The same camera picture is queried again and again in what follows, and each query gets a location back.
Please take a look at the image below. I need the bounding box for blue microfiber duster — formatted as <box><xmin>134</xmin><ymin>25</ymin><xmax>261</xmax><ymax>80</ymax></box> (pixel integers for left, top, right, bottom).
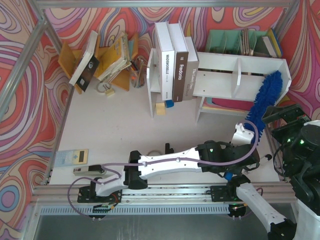
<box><xmin>241</xmin><ymin>70</ymin><xmax>283</xmax><ymax>153</ymax></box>

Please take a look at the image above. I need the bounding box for black plastic clip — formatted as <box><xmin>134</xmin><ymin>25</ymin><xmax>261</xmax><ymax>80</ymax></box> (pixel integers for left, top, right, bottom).
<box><xmin>165</xmin><ymin>143</ymin><xmax>175</xmax><ymax>155</ymax></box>

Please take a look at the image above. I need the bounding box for beige tape roll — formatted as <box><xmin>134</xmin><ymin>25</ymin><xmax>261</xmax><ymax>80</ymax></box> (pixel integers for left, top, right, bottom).
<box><xmin>147</xmin><ymin>150</ymin><xmax>162</xmax><ymax>156</ymax></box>

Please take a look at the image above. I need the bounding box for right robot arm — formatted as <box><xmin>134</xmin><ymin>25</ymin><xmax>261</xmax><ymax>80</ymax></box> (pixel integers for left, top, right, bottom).
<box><xmin>226</xmin><ymin>104</ymin><xmax>320</xmax><ymax>240</ymax></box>

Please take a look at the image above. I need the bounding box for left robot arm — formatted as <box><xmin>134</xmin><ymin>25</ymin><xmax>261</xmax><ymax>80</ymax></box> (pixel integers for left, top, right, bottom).
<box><xmin>95</xmin><ymin>140</ymin><xmax>260</xmax><ymax>197</ymax></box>

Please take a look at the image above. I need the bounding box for white bookshelf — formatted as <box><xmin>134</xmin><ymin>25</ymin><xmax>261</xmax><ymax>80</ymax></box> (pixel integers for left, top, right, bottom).
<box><xmin>146</xmin><ymin>47</ymin><xmax>292</xmax><ymax>123</ymax></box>

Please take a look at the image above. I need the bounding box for pink folder stack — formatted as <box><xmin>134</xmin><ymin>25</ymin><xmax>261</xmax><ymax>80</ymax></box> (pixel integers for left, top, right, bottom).
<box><xmin>202</xmin><ymin>97</ymin><xmax>254</xmax><ymax>112</ymax></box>

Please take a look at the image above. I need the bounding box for blue yellow book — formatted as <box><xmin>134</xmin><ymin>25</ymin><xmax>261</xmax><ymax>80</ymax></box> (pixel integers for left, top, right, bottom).
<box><xmin>265</xmin><ymin>28</ymin><xmax>283</xmax><ymax>58</ymax></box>

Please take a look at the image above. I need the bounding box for green file organizer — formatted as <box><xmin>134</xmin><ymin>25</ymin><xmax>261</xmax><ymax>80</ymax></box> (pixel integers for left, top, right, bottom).
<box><xmin>205</xmin><ymin>29</ymin><xmax>270</xmax><ymax>57</ymax></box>

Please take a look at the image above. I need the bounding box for blue cube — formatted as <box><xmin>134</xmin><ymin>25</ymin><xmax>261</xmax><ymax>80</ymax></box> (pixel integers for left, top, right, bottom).
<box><xmin>164</xmin><ymin>100</ymin><xmax>174</xmax><ymax>108</ymax></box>

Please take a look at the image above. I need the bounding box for taupe Lonely Ones book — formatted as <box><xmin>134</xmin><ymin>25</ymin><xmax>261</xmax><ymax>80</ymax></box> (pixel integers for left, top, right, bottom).
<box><xmin>183</xmin><ymin>36</ymin><xmax>199</xmax><ymax>101</ymax></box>

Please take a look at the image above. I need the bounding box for wooden block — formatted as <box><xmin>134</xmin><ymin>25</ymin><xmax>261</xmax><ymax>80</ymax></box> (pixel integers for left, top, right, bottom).
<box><xmin>155</xmin><ymin>102</ymin><xmax>166</xmax><ymax>116</ymax></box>

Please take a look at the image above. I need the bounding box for brown Fredonia book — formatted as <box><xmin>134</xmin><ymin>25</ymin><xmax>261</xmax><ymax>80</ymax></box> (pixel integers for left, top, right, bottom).
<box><xmin>169</xmin><ymin>22</ymin><xmax>189</xmax><ymax>103</ymax></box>

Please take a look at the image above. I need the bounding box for white Mademoiselle book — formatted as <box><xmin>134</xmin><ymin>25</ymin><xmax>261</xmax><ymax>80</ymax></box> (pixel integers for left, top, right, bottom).
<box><xmin>154</xmin><ymin>22</ymin><xmax>175</xmax><ymax>101</ymax></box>

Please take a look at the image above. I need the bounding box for clear pencil cup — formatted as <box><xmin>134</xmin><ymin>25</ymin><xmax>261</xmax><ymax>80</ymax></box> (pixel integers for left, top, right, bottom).
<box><xmin>130</xmin><ymin>56</ymin><xmax>145</xmax><ymax>89</ymax></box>

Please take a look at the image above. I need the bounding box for white black remote device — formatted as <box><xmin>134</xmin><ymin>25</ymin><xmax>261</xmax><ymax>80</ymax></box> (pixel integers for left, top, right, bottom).
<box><xmin>73</xmin><ymin>164</ymin><xmax>106</xmax><ymax>176</ymax></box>

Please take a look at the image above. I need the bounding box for stack of worn books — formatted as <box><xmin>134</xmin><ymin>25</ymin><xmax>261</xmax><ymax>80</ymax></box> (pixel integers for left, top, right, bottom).
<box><xmin>97</xmin><ymin>32</ymin><xmax>130</xmax><ymax>83</ymax></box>

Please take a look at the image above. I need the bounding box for calculator with blue cross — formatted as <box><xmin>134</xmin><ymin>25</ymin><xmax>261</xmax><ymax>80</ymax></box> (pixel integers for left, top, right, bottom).
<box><xmin>54</xmin><ymin>149</ymin><xmax>89</xmax><ymax>167</ymax></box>

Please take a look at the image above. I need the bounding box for white black leaning book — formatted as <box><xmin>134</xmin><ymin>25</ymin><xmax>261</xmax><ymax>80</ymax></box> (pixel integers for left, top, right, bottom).
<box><xmin>69</xmin><ymin>30</ymin><xmax>100</xmax><ymax>92</ymax></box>

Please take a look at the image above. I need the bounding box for yellow wooden zigzag shelf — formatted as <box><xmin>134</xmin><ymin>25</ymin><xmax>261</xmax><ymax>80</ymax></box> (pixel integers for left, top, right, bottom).
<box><xmin>58</xmin><ymin>34</ymin><xmax>138</xmax><ymax>94</ymax></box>

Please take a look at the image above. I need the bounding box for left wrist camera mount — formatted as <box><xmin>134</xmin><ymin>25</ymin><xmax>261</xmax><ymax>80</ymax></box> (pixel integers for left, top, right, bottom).
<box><xmin>231</xmin><ymin>123</ymin><xmax>254</xmax><ymax>146</ymax></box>

